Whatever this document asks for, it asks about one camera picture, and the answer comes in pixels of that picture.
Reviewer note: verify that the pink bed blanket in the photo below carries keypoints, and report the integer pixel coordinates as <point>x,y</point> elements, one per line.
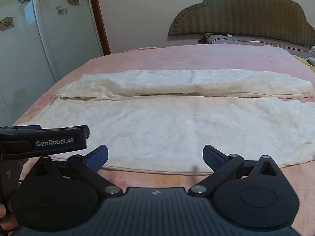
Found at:
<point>160,59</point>

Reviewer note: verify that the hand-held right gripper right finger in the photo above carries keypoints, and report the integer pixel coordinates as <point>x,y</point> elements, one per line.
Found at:
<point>212,157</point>

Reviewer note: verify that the person's left hand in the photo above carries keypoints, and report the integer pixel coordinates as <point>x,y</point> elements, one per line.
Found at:
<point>6,222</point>

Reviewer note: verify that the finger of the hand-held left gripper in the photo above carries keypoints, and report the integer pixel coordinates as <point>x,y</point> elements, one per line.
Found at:
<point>27,127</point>

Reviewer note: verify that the brown wooden wardrobe frame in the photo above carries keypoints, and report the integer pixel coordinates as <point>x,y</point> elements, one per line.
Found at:
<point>99,17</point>

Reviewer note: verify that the yellow blanket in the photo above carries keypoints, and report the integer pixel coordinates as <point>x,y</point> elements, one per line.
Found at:
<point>305,61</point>

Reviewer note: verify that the cream towel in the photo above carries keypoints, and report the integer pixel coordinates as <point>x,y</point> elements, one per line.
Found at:
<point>160,125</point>

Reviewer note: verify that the white folded cloth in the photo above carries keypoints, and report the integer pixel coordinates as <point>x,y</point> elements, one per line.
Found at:
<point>312,54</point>

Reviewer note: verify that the olive striped padded headboard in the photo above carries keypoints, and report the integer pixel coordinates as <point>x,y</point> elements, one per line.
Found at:
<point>246,12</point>

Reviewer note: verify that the grey striped pillow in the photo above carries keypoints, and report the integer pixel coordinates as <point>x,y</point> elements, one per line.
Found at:
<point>246,40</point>

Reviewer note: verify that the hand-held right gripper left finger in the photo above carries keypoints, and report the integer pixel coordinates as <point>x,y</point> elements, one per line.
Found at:
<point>98,157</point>

